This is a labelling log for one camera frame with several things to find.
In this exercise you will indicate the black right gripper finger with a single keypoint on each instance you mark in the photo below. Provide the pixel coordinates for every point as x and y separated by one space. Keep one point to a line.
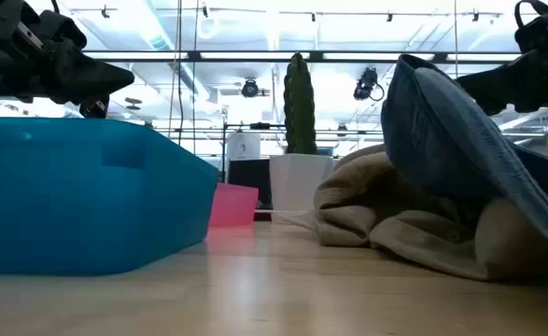
516 84

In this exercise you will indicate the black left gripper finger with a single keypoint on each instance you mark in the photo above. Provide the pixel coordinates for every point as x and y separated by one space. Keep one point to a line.
87 77
94 108

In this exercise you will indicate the blue denim baseball cap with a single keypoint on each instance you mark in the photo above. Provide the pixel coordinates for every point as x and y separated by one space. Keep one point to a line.
441 130

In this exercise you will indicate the blue plastic bin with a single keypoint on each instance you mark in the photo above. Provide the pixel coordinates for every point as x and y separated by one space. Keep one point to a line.
91 200

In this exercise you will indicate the red plastic bin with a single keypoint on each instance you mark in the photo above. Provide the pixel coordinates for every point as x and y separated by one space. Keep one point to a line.
234 205

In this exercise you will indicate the black ceiling track fixture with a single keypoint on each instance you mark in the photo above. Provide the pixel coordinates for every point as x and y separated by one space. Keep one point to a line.
205 10
313 17
475 17
105 11
389 17

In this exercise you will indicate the black round ceiling spotlight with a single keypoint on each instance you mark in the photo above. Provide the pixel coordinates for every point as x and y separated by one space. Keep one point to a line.
250 88

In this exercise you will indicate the black cabinet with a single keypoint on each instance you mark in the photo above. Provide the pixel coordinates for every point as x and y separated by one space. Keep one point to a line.
250 184

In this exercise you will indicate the green cactus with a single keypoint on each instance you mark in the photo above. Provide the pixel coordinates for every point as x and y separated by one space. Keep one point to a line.
299 107

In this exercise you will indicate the white plant pot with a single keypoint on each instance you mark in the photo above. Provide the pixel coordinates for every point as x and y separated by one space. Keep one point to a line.
297 182

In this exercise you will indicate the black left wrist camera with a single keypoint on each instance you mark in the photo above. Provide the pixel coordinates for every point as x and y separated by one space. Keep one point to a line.
59 30

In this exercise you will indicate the black overhead frame beam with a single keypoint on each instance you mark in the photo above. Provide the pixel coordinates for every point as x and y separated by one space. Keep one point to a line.
236 60

